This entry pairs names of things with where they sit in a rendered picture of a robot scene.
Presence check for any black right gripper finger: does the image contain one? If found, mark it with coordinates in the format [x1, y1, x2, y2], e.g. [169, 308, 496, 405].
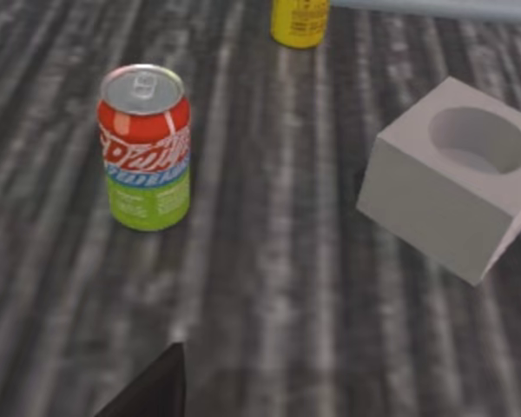
[93, 341, 187, 417]

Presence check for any red and green soda can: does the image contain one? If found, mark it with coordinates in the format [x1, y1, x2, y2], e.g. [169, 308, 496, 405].
[96, 63, 192, 233]

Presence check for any yellow can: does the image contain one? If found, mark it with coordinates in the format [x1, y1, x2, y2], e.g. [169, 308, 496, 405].
[269, 0, 331, 50]

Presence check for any grey block with round hole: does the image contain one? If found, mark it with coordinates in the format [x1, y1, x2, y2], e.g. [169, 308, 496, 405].
[355, 76, 521, 287]

